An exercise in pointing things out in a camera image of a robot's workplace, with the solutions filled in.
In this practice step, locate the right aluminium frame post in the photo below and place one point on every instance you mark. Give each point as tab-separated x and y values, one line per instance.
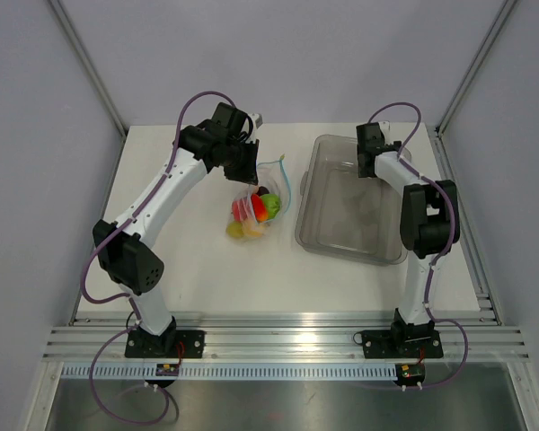
497	26

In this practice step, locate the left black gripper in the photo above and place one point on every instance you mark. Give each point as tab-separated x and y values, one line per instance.
248	173

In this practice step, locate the small circuit board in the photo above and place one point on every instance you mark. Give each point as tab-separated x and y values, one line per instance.
167	370
410	374

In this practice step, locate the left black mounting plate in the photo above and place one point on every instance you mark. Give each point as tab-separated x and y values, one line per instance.
174	344

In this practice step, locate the white slotted cable duct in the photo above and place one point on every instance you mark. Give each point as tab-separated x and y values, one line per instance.
235	372

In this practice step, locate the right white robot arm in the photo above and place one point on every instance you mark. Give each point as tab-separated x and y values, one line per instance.
428	230

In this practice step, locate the clear grey plastic bin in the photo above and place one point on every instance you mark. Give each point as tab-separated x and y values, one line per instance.
344	216

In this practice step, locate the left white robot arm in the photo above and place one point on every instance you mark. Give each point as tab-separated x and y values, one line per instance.
124	248

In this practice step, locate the right small circuit board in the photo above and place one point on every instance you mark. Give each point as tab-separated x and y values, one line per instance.
410	374

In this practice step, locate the black mounting plate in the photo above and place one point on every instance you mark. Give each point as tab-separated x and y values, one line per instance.
174	344
380	344

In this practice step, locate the left small circuit board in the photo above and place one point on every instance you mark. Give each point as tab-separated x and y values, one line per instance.
167	370

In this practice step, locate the left aluminium frame post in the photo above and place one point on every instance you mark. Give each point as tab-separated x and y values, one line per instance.
73	38

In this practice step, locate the clear zip top bag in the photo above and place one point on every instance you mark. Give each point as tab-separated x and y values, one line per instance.
273	176

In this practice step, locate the aluminium frame post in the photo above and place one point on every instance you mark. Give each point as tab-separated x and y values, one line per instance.
497	26
73	38

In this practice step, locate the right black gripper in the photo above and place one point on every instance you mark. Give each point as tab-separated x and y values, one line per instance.
364	174

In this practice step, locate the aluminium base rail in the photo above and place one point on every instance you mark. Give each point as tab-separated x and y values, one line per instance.
300	337

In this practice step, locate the green toy fruit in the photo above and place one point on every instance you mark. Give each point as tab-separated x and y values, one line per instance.
272	203

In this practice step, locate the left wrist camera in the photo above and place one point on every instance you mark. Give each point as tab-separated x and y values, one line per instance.
254	122

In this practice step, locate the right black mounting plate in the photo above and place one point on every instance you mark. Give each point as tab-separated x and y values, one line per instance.
380	344

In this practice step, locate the orange toy fruit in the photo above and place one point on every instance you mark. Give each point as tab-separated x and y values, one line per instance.
252	229

